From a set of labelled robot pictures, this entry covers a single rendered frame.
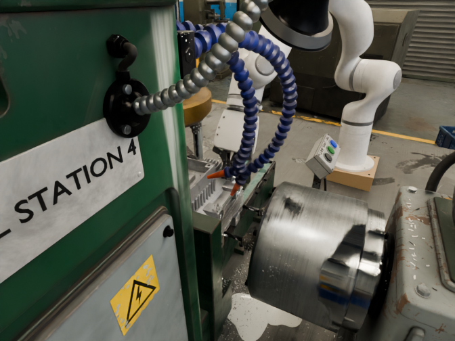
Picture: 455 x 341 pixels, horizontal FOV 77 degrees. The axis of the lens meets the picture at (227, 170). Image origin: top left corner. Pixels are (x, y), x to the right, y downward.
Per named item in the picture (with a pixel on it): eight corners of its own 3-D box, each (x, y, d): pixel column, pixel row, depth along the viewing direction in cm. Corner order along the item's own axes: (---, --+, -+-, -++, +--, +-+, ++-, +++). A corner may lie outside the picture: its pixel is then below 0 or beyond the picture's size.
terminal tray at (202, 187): (192, 218, 61) (190, 191, 58) (152, 206, 65) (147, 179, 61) (217, 189, 71) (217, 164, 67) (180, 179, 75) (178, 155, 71)
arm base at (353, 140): (330, 150, 137) (334, 112, 129) (374, 155, 130) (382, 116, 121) (323, 168, 122) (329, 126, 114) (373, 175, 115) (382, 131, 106)
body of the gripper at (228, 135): (265, 114, 73) (255, 157, 74) (229, 107, 77) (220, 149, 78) (257, 107, 66) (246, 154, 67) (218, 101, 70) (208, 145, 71)
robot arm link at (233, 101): (266, 105, 74) (263, 117, 74) (235, 101, 77) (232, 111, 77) (256, 97, 66) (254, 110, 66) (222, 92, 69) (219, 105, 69)
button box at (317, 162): (319, 180, 87) (334, 171, 84) (304, 163, 87) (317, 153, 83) (329, 155, 100) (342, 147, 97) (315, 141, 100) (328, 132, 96)
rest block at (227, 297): (221, 329, 69) (221, 298, 63) (196, 316, 71) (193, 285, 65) (231, 308, 73) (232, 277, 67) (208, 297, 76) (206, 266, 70)
